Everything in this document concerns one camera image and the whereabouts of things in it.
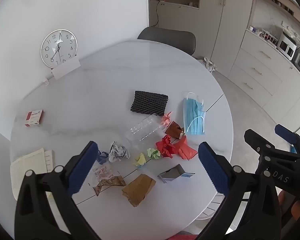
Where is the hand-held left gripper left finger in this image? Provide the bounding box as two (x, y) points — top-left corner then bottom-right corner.
(14, 141), (102, 240)

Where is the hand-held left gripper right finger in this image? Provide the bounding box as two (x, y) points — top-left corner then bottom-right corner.
(197, 141), (283, 240)

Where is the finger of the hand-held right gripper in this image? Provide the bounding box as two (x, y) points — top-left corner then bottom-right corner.
(274, 124), (300, 155)
(244, 129), (300, 178)

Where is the white slatted bin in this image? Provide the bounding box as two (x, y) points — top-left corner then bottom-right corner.
(197, 196), (227, 222)

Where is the white printed paper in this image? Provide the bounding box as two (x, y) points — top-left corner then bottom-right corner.
(108, 141), (131, 162)

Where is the person's right hand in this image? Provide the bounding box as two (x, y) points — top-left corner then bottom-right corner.
(277, 189), (300, 219)

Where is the brown patterned wrapper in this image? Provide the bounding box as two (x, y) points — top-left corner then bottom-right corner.
(92, 175), (127, 195)

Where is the grey and blue carton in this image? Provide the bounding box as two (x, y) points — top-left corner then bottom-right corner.
(157, 164), (196, 183)

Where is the red crumpled paper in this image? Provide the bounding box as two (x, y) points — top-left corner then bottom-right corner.
(156, 135), (198, 160)

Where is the open cream notebook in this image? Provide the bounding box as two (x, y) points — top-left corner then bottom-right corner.
(10, 148), (55, 200)

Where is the brown foil wrapper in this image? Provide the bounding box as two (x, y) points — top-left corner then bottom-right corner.
(164, 121), (187, 139)

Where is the yellow crumpled paper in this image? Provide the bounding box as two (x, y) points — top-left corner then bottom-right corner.
(133, 152), (147, 169)

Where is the brown paper bag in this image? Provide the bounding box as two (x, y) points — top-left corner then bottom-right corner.
(122, 174), (157, 207)

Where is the blue face mask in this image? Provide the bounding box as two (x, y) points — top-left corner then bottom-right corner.
(183, 92), (206, 135)

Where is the green crumpled paper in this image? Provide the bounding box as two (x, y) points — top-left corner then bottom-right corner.
(147, 148), (161, 160)

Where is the beige drawer cabinet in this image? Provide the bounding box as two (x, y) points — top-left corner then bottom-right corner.
(227, 29), (300, 112)

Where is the red and white box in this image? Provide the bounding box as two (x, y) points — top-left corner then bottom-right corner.
(24, 109), (44, 127)

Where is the pink crumpled paper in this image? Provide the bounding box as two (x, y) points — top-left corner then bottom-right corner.
(161, 111), (174, 127)

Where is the clear plastic bottle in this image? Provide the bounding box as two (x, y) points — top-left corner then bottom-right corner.
(125, 114), (167, 145)

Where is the person's red patterned clothing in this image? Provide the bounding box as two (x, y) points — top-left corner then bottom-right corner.
(165, 234), (199, 240)

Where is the white countertop appliance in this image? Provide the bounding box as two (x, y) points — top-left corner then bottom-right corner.
(277, 29), (298, 60)

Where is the black foam net sleeve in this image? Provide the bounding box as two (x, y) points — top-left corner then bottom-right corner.
(130, 90), (169, 116)

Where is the white cloth bag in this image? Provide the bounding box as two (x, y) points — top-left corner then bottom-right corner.
(202, 57), (217, 72)

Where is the white paper card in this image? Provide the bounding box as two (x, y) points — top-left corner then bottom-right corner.
(51, 59), (81, 80)

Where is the beige tall cabinet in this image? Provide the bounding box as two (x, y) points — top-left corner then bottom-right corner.
(149, 0), (256, 73)

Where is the grey chair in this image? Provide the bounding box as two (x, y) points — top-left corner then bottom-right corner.
(137, 27), (197, 55)

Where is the white wire rack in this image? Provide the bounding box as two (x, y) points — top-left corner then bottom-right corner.
(261, 30), (278, 47)

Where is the round white wall clock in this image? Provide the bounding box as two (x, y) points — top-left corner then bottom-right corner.
(40, 29), (78, 69)

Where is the wall shelf with books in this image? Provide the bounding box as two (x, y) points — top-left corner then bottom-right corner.
(255, 0), (300, 18)

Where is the black cable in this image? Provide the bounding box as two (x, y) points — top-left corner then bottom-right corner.
(153, 1), (161, 27)

